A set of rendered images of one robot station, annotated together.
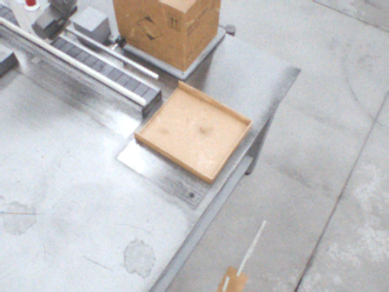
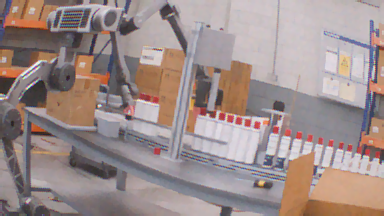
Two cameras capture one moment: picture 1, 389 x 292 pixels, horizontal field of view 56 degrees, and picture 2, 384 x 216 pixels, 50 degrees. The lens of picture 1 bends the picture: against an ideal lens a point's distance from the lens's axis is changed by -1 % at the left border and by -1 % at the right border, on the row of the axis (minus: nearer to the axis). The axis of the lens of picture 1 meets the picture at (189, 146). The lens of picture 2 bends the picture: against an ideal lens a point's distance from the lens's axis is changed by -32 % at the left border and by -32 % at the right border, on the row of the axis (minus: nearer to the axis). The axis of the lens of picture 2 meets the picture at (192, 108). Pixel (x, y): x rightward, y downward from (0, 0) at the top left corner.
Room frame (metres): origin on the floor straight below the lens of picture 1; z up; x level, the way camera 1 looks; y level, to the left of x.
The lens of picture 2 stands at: (4.07, 1.00, 1.31)
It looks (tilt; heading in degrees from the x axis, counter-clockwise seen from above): 5 degrees down; 183
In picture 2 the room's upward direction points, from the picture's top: 11 degrees clockwise
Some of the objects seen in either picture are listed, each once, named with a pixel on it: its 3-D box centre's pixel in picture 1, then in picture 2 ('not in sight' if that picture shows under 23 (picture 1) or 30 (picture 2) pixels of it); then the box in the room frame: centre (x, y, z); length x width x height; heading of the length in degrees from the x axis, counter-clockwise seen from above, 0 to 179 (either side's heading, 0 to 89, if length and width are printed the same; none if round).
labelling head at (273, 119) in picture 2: not in sight; (271, 138); (1.34, 1.24, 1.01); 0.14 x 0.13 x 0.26; 58
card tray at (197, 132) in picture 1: (194, 129); not in sight; (0.66, -0.01, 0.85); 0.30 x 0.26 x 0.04; 58
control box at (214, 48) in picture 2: not in sight; (213, 47); (1.32, 0.88, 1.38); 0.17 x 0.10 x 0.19; 113
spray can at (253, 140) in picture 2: not in sight; (253, 142); (1.39, 1.15, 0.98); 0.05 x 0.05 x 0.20
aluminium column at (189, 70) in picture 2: not in sight; (186, 88); (1.34, 0.79, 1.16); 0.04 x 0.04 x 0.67; 58
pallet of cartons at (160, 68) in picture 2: not in sight; (187, 111); (-2.79, 0.54, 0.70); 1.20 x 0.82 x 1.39; 65
